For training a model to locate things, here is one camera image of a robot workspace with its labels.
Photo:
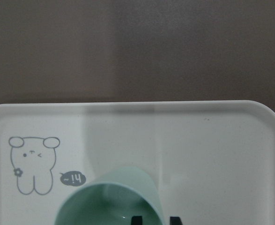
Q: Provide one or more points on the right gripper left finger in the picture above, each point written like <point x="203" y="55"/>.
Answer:
<point x="136" y="220"/>

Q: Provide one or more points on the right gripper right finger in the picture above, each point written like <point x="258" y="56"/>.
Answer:
<point x="175" y="220"/>

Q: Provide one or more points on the green plastic cup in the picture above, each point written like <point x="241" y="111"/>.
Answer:
<point x="113" y="199"/>

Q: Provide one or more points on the white plastic tray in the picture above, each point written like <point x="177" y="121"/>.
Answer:
<point x="213" y="162"/>

